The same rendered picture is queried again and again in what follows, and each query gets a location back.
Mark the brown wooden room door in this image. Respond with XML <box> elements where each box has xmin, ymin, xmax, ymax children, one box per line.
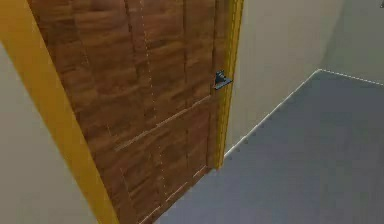
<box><xmin>0</xmin><ymin>0</ymin><xmax>245</xmax><ymax>224</ymax></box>

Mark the dark metal door handle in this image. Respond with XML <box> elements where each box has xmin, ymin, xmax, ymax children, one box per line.
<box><xmin>213</xmin><ymin>69</ymin><xmax>234</xmax><ymax>90</ymax></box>

